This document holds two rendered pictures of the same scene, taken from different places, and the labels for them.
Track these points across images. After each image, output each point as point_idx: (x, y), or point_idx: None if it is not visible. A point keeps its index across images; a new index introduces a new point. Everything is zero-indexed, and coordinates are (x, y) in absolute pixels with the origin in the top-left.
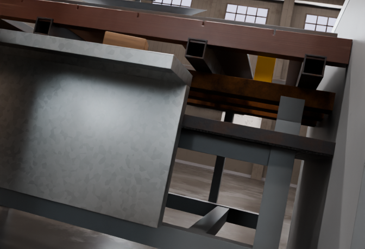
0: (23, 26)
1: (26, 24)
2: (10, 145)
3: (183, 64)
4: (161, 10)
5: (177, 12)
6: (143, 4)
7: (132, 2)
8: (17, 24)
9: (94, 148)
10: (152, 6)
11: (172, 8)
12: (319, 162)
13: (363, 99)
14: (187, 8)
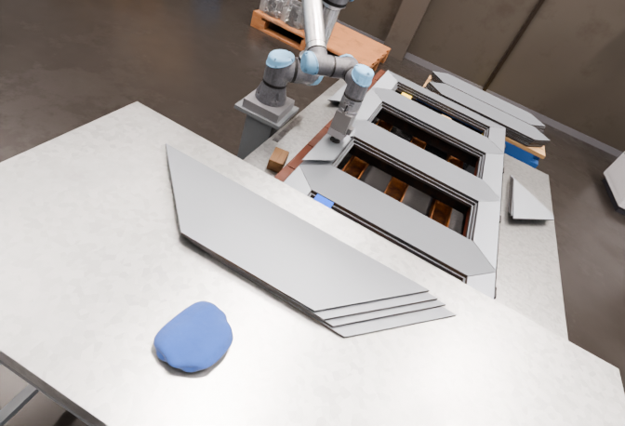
0: (421, 126)
1: (429, 125)
2: None
3: (475, 221)
4: (328, 149)
5: (322, 153)
6: (325, 139)
7: (328, 136)
8: (413, 123)
9: None
10: (325, 143)
11: (318, 150)
12: None
13: None
14: (309, 153)
